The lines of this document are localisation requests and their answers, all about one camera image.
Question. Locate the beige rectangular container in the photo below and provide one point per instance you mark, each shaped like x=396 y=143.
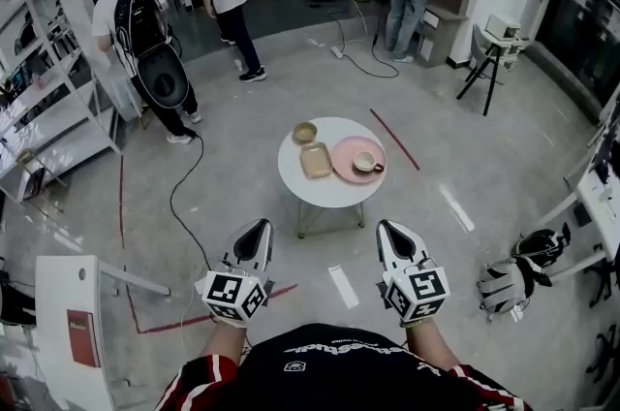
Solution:
x=316 y=161

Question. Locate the person's right forearm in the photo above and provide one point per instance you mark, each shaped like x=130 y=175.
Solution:
x=431 y=346

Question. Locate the white kiosk stand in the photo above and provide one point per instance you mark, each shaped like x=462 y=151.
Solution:
x=63 y=293

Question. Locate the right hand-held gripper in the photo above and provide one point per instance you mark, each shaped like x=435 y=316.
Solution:
x=421 y=295

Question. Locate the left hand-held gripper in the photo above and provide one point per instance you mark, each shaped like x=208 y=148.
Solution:
x=227 y=295

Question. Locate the beige round bowl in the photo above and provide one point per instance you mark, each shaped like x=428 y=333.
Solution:
x=304 y=133

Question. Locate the white round table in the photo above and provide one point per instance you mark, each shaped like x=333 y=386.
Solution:
x=334 y=196

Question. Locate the white side desk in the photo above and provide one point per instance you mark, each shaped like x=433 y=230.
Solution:
x=598 y=200

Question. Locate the person's left forearm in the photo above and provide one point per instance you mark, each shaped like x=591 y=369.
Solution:
x=223 y=338

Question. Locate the grey counter cabinet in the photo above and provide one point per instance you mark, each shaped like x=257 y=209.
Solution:
x=450 y=11

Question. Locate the black jersey with red sleeves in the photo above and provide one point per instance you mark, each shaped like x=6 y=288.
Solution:
x=349 y=375

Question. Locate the black office chair base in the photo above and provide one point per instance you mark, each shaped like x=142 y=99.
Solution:
x=608 y=341

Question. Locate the grey and black backpack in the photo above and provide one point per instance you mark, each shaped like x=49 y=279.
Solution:
x=504 y=290

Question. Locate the large black backpack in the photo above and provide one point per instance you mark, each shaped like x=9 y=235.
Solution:
x=145 y=36

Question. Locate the black-legged stand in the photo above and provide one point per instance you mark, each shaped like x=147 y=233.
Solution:
x=484 y=70

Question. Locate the beige box device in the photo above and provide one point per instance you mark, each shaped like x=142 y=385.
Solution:
x=501 y=27

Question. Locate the green wristband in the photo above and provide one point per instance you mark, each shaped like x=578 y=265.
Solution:
x=416 y=324

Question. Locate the white shelf unit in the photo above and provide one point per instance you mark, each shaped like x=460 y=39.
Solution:
x=53 y=108

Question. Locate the pink round plate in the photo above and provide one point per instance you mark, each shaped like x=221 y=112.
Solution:
x=346 y=169

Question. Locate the red floor tape strip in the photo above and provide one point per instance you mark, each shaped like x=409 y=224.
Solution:
x=394 y=139

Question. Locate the white power strip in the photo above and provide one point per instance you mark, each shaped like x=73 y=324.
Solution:
x=337 y=52

